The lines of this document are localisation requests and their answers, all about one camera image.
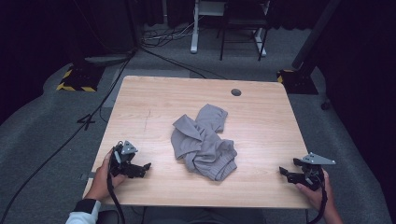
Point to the person's left hand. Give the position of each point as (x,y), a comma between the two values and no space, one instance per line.
(101,183)

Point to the person's right hand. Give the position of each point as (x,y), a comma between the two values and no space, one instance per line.
(320,199)

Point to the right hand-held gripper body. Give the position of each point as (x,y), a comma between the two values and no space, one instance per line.
(313,177)

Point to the grey tape strip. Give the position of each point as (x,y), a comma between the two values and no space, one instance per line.
(85,176)

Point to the dark curtain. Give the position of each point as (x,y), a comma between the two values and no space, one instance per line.
(364,77)
(28,46)

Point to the black yellow-striped stand base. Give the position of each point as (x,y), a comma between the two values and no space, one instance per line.
(297,82)
(80,77)

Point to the black caster wheel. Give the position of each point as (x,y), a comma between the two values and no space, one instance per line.
(325,105)

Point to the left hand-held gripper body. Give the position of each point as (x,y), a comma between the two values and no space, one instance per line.
(120,161)

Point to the black metal chair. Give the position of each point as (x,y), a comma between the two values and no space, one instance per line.
(246,21)

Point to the grey pants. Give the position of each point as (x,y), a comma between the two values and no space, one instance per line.
(202,146)

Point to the dark slanted metal pole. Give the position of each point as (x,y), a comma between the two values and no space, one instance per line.
(314,34)

